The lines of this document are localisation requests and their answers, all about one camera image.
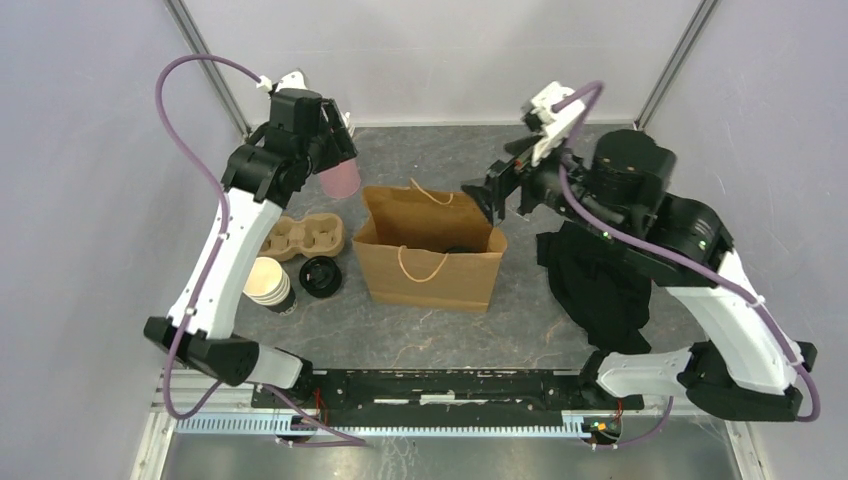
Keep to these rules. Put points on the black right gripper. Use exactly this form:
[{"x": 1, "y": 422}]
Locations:
[{"x": 503, "y": 177}]

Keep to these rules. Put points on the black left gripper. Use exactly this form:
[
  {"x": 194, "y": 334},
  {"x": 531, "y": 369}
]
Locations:
[{"x": 340, "y": 146}]

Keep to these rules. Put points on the brown paper bag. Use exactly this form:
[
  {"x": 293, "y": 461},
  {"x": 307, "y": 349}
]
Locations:
[{"x": 401, "y": 249}]

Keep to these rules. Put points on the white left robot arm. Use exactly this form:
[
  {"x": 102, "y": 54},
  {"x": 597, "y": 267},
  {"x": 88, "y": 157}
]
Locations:
[{"x": 257, "y": 186}]

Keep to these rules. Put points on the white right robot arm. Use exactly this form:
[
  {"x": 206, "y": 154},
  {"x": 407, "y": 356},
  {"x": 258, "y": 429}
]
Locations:
[{"x": 625, "y": 234}]

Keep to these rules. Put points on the pink straw holder cup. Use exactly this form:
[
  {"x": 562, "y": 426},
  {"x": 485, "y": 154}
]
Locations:
[{"x": 341, "y": 181}]

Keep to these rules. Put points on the brown cardboard cup carrier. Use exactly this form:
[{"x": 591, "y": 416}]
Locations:
[{"x": 315, "y": 235}]

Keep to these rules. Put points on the black cloth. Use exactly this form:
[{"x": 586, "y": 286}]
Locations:
[{"x": 606, "y": 298}]

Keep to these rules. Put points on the stack of black lids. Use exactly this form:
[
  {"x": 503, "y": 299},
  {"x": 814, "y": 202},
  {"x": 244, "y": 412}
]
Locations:
[{"x": 321, "y": 277}]

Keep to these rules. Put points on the stack of paper cups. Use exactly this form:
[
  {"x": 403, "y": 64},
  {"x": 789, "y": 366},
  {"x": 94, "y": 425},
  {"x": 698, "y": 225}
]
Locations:
[{"x": 268, "y": 285}]

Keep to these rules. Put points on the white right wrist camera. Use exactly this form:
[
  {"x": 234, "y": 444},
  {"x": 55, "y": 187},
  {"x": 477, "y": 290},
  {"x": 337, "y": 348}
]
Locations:
[{"x": 551, "y": 126}]

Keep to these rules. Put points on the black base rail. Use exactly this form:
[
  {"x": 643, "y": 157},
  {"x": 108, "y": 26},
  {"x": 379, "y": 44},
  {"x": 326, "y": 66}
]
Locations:
[{"x": 454, "y": 397}]

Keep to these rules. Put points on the aluminium slotted cable duct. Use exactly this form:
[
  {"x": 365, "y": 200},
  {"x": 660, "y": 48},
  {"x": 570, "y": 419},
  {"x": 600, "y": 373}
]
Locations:
[{"x": 246, "y": 409}]

